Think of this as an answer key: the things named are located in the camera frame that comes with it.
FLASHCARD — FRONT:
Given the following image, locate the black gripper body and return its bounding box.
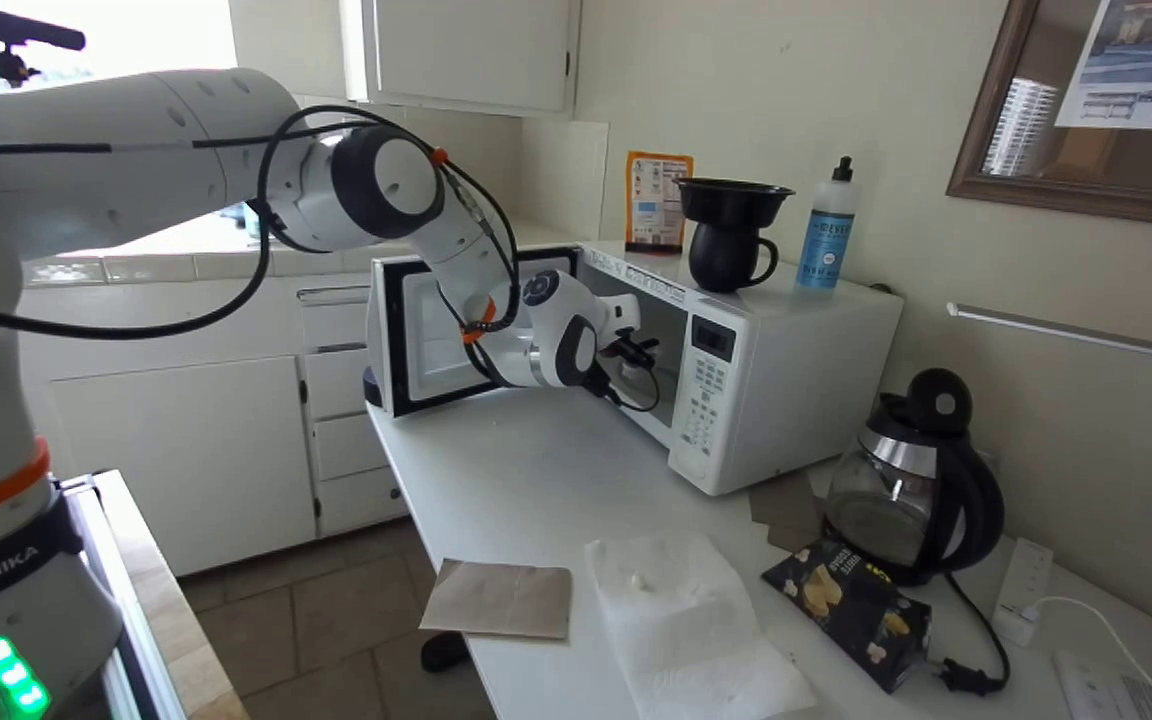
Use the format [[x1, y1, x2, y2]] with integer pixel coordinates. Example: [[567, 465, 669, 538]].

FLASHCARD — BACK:
[[588, 331, 637, 405]]

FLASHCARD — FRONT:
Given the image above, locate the white microwave oven body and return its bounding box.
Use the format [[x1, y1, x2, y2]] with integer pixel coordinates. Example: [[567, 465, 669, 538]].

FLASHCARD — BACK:
[[573, 234, 909, 500]]

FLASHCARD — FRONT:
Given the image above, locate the white microwave door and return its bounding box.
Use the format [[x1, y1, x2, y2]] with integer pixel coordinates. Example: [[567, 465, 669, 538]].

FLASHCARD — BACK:
[[360, 245, 584, 421]]

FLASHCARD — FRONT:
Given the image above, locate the black mug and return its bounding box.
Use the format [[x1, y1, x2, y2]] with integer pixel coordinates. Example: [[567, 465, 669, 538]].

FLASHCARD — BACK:
[[683, 214, 784, 301]]

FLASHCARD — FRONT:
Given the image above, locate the orange standing card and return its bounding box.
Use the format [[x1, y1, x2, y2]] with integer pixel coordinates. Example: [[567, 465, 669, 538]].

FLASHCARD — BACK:
[[621, 147, 695, 261]]

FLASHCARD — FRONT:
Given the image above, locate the black coffee dripper funnel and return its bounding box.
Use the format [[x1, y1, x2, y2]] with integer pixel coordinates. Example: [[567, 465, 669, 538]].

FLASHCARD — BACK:
[[675, 175, 796, 231]]

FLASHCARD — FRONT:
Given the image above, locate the blue soap bottle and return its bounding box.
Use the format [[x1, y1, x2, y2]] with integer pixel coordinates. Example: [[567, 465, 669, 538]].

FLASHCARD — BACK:
[[791, 151, 863, 294]]

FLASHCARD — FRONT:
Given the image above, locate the clear plastic bag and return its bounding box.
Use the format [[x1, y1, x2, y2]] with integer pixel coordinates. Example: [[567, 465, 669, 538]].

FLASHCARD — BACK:
[[579, 527, 822, 720]]

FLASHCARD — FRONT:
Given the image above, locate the brown cloth on counter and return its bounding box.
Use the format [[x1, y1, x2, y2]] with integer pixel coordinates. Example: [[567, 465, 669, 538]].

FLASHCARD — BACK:
[[414, 557, 579, 647]]

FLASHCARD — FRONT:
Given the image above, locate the black glass electric kettle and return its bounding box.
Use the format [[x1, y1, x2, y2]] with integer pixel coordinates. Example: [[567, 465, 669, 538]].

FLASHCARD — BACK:
[[821, 365, 1009, 589]]

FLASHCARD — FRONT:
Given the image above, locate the black snack packet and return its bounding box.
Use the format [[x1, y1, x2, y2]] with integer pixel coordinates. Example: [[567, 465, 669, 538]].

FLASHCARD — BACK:
[[759, 534, 934, 694]]

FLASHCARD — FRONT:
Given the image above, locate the black table caster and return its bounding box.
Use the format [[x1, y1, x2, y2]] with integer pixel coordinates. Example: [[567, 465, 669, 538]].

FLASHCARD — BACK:
[[414, 627, 475, 675]]

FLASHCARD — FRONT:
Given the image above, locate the brown framed cork board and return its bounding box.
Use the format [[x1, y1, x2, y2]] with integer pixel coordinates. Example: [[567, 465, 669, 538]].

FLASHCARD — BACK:
[[945, 0, 1152, 234]]

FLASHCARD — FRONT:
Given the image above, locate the white power adapter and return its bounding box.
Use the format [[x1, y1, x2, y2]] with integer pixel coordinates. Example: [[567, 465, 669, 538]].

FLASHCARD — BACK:
[[991, 532, 1059, 624]]

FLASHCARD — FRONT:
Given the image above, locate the white paper sheet pinned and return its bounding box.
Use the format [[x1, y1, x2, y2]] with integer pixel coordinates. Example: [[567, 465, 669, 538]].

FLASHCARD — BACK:
[[981, 71, 1059, 182]]

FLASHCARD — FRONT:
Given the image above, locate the white base cabinet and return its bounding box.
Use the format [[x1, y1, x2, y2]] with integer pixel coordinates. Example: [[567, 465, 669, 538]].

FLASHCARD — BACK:
[[0, 214, 407, 578]]

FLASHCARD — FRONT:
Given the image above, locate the wooden robot stand top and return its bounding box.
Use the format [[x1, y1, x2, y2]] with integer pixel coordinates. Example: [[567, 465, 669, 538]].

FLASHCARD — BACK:
[[55, 465, 254, 720]]

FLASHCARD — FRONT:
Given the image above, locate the white power strip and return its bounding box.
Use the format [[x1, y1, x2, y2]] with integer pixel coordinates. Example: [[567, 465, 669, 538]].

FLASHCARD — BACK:
[[1051, 647, 1152, 720]]

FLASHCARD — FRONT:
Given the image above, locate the building print poster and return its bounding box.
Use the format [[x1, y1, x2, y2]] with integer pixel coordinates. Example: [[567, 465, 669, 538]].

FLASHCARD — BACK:
[[1051, 0, 1152, 134]]

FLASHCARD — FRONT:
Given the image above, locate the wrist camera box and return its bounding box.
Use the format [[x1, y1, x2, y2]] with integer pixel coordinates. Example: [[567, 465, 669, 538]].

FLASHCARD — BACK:
[[594, 287, 644, 341]]

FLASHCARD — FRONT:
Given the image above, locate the white wall rail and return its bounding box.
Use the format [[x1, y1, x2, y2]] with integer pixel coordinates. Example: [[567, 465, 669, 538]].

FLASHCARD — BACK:
[[945, 294, 1152, 370]]

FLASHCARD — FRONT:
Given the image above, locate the black kettle power cord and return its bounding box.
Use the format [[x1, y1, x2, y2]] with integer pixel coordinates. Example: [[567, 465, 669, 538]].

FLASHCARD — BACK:
[[930, 567, 1015, 700]]

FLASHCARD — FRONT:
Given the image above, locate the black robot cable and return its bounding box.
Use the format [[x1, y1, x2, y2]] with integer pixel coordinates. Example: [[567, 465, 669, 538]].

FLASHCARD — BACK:
[[0, 101, 529, 348]]

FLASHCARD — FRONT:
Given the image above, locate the white thin cable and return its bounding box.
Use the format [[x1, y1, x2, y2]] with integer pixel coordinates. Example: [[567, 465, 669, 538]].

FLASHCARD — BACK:
[[1037, 589, 1152, 686]]

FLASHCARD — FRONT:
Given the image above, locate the black camera on tripod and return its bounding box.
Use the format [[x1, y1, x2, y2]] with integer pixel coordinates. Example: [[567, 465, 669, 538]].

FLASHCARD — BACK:
[[0, 0, 91, 92]]

